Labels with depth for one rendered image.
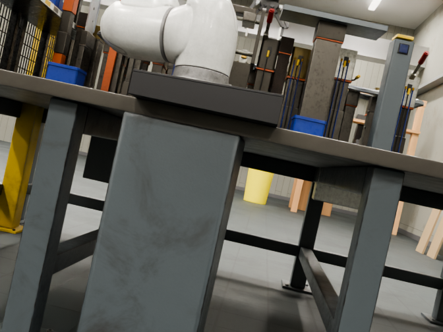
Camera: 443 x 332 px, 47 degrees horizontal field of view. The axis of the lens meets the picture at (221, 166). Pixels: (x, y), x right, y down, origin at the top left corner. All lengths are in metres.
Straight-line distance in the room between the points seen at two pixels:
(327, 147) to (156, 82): 0.44
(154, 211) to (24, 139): 1.62
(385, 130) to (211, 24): 0.80
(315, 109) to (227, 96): 0.68
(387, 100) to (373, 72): 10.16
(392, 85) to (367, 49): 8.60
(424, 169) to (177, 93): 0.62
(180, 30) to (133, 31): 0.14
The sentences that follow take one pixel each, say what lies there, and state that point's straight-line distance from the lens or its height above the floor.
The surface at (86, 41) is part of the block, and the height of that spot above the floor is 0.96.
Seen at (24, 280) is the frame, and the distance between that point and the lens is 1.47.
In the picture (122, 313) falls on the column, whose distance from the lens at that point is 1.34.
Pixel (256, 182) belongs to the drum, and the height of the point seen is 0.34.
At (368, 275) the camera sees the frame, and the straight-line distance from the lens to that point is 1.35.
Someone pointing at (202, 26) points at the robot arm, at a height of 0.92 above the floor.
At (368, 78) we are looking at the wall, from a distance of 12.01.
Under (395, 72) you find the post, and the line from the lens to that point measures 1.92.
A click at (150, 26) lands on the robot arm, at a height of 0.90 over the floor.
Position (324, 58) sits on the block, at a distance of 1.87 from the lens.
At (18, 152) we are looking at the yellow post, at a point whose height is 0.41.
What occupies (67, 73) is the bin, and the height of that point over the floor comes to 0.76.
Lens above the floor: 0.59
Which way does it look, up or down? 1 degrees down
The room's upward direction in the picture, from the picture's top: 12 degrees clockwise
